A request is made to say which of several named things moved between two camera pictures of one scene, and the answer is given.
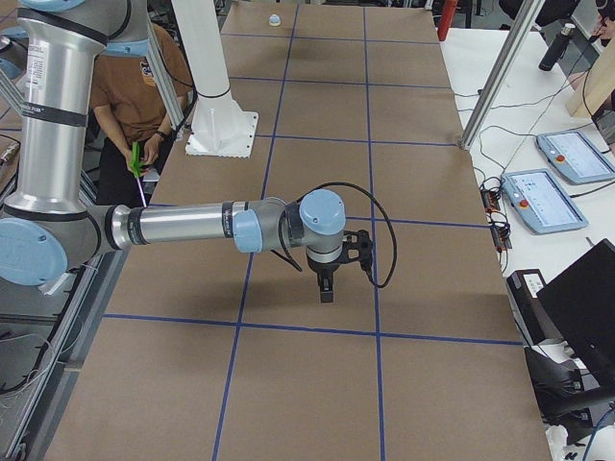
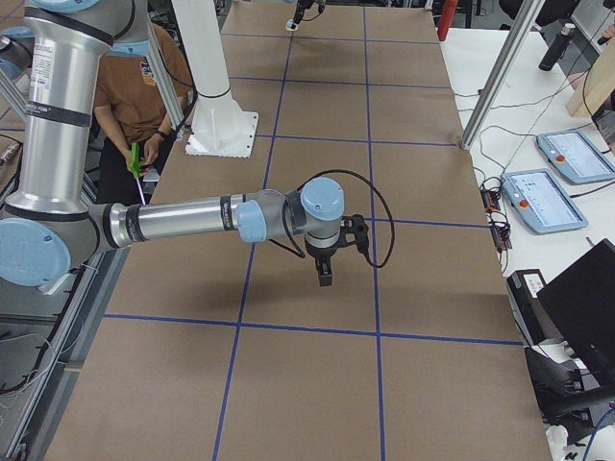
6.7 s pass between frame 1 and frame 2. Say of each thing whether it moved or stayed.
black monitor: stayed
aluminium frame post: stayed
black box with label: stayed
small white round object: moved
